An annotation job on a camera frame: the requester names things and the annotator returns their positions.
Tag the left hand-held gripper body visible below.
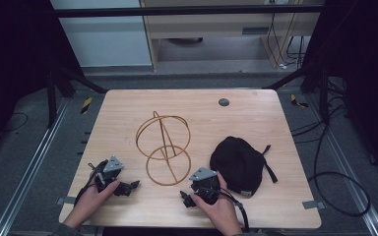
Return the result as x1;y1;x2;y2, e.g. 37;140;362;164
92;154;127;195

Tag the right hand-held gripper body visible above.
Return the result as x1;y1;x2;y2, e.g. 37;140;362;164
188;166;221;206

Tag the person's right hand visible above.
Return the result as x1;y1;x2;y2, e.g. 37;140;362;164
190;171;242;236

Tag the person's left hand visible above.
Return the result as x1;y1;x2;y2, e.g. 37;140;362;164
73;178;121;227

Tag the black cap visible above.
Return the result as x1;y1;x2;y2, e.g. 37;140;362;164
209;136;279;199

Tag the yellow black striped tape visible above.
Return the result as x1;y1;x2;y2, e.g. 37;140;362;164
289;93;310;109
80;96;94;115

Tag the white cabinet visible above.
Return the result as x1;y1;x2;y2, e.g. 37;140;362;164
49;0;154;69

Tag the black curtain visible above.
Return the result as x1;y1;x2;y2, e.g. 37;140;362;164
299;0;378;181
0;0;84;161

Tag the left hand-held gripper cable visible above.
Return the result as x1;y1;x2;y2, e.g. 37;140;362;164
74;161;107;207

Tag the hand-held gripper cable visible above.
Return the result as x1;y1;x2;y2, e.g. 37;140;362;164
74;161;107;207
219;187;251;234

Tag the right hand-held gripper cable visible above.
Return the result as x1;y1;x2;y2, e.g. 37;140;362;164
219;187;251;234

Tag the gold wire hat stand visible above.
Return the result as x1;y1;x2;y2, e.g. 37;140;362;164
135;110;192;187

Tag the grey metal table bracket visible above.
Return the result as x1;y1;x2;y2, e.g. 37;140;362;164
301;200;327;210
56;196;77;207

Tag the aluminium floor rail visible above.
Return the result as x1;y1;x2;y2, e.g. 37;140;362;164
0;97;71;236
304;93;378;236

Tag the black frame post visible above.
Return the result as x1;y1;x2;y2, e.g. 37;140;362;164
319;68;331;124
46;69;59;128

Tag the black diagonal frame strut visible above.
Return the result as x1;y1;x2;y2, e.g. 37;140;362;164
56;66;108;95
263;64;313;90

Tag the thin black floor cable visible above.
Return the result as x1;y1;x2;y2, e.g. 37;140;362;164
0;111;30;134

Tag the thick black looped floor cable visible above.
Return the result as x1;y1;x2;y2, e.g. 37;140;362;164
307;121;372;218

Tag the bundle of desk cables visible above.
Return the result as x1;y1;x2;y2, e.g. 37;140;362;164
266;12;307;71

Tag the black horizontal frame bar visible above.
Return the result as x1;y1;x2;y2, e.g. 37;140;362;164
53;4;325;19

